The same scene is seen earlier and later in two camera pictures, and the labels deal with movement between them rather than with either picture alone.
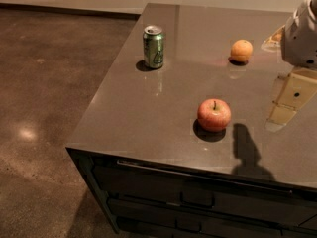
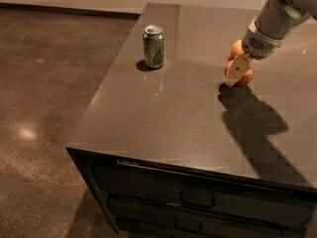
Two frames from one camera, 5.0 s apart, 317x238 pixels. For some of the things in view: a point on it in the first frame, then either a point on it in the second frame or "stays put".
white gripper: x=299 y=39 to x=260 y=45
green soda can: x=154 y=47 stays put
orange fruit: x=241 y=50 stays put
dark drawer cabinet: x=147 y=198 stays put
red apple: x=214 y=115 to x=246 y=78
